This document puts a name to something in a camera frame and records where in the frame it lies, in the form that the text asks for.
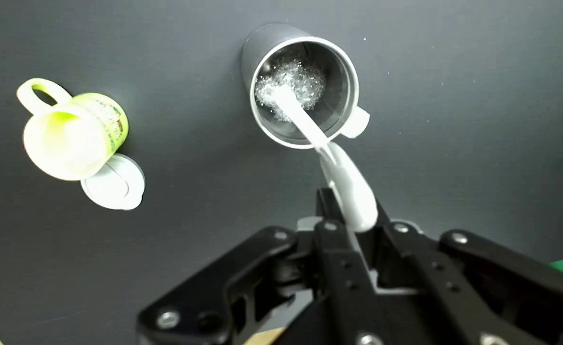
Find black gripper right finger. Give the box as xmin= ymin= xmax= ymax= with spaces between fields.
xmin=374 ymin=217 xmax=563 ymax=345

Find clear crystal flask contents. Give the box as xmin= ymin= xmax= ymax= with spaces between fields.
xmin=254 ymin=60 xmax=327 ymax=125

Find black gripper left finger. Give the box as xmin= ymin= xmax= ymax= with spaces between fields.
xmin=133 ymin=186 xmax=384 ymax=345

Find yellow-green ceramic mug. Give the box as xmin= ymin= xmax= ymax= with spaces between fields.
xmin=14 ymin=77 xmax=129 ymax=184

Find stainless steel flask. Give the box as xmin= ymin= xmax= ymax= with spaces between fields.
xmin=238 ymin=23 xmax=373 ymax=153

